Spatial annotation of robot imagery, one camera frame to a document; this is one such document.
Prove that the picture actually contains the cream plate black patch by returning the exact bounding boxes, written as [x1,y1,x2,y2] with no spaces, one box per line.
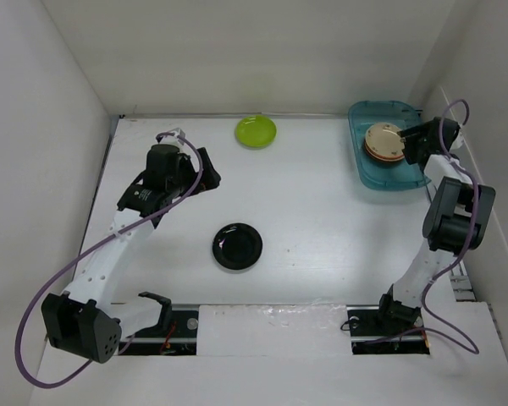
[362,145,407,165]

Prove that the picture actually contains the cream plate small flowers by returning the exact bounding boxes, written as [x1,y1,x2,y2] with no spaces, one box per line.
[364,123,404,162]

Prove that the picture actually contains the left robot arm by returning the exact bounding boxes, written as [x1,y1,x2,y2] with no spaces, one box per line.
[41,144,221,364]

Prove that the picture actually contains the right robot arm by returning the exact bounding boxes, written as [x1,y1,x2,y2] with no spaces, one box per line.
[374,117,496,333]

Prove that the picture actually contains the teal transparent plastic bin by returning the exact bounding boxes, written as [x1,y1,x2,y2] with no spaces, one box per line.
[348,101,430,191]

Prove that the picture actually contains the green plate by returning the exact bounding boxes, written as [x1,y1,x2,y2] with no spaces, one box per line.
[235,115,277,149]

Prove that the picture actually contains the black plate lower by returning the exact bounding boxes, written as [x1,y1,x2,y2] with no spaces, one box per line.
[212,222,263,272]

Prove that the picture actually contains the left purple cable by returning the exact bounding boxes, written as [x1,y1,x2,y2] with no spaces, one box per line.
[15,131,204,389]

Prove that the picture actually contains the purple cable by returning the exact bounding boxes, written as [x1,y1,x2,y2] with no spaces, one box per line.
[366,99,480,355]
[15,131,204,389]

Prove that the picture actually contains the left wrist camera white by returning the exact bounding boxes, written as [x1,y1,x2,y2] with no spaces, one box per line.
[157,128,186,149]

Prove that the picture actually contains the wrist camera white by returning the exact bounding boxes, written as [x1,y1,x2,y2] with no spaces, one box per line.
[450,128,464,151]
[157,128,186,149]

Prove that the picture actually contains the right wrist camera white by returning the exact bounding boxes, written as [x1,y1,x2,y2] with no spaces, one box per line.
[450,128,464,151]

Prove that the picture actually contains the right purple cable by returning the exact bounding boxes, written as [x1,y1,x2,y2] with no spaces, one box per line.
[366,99,480,355]

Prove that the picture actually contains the metal rail right side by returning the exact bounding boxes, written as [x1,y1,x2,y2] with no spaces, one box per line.
[449,262,477,302]

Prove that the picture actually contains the metal rail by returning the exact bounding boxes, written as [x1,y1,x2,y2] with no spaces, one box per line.
[449,262,477,302]
[101,302,431,356]

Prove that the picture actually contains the metal rail front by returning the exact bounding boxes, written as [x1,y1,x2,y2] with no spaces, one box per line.
[101,302,431,356]

